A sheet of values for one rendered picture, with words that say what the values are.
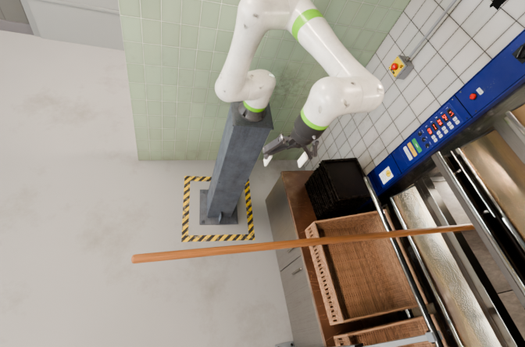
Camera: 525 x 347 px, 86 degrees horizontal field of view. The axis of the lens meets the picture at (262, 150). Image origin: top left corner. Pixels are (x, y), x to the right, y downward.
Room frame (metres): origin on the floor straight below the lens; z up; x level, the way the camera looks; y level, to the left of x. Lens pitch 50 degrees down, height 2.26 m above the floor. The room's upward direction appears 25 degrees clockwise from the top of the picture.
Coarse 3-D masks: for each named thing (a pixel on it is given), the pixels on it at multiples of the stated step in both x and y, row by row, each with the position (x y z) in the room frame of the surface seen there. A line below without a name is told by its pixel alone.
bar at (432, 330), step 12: (372, 192) 0.95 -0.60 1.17; (384, 216) 0.84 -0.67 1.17; (384, 228) 0.79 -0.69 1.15; (396, 240) 0.75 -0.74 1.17; (396, 252) 0.69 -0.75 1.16; (408, 276) 0.61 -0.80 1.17; (420, 300) 0.53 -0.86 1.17; (420, 312) 0.49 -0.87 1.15; (432, 324) 0.45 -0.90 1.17; (420, 336) 0.41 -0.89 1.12; (432, 336) 0.41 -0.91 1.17
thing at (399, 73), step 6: (396, 60) 1.71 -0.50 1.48; (402, 60) 1.69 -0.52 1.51; (390, 66) 1.72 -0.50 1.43; (402, 66) 1.65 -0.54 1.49; (408, 66) 1.66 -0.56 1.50; (396, 72) 1.66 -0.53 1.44; (402, 72) 1.65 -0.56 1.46; (408, 72) 1.67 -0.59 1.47; (396, 78) 1.65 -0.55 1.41; (402, 78) 1.67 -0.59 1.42
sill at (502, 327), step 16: (432, 192) 1.13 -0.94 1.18; (432, 208) 1.06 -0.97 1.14; (448, 224) 0.97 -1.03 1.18; (464, 240) 0.92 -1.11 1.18; (464, 256) 0.83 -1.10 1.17; (480, 272) 0.78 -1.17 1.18; (480, 288) 0.71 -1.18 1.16; (496, 304) 0.66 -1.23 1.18; (496, 320) 0.60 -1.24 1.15; (512, 320) 0.62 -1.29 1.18; (512, 336) 0.55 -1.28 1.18
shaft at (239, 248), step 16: (464, 224) 0.99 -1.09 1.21; (288, 240) 0.51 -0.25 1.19; (304, 240) 0.54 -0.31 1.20; (320, 240) 0.57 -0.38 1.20; (336, 240) 0.60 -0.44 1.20; (352, 240) 0.63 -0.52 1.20; (144, 256) 0.23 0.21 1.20; (160, 256) 0.25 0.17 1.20; (176, 256) 0.28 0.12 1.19; (192, 256) 0.30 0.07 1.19
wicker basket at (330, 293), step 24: (360, 216) 1.07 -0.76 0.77; (384, 240) 0.99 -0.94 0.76; (360, 264) 0.86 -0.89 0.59; (384, 264) 0.87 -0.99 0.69; (408, 264) 0.85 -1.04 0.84; (336, 288) 0.65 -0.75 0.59; (360, 288) 0.71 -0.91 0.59; (384, 288) 0.76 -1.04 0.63; (408, 288) 0.75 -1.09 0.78; (336, 312) 0.49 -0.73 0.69; (360, 312) 0.58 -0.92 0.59; (384, 312) 0.56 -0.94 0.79
